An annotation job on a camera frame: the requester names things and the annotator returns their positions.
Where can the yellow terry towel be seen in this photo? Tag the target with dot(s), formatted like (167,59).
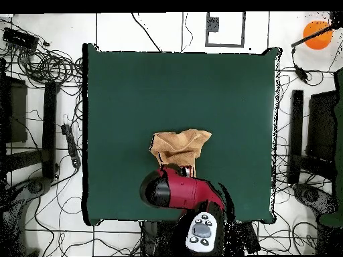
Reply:
(179,147)

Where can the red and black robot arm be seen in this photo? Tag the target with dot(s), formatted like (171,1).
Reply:
(187,191)

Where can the dark flat panel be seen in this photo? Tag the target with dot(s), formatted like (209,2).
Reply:
(17,112)
(321,125)

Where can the dark green table cloth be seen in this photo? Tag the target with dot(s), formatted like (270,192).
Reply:
(160,93)

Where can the black power strip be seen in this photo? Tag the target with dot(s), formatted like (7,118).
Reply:
(71,146)
(252,238)

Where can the black stand bar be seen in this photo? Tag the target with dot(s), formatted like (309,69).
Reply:
(49,120)
(297,120)

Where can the grey stand base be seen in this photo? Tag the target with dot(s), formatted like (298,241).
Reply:
(34,186)
(310,195)

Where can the grey square tape outline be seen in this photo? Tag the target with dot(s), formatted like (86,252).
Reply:
(206,29)

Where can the black power adapter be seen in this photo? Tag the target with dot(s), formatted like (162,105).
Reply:
(301,73)

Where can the black rod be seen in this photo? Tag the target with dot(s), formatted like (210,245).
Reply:
(308,38)

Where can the orange ball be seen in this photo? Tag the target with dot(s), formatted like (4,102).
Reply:
(317,40)

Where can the black electronics box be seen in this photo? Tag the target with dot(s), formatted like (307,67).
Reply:
(20,38)

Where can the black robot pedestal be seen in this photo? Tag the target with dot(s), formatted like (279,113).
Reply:
(160,238)

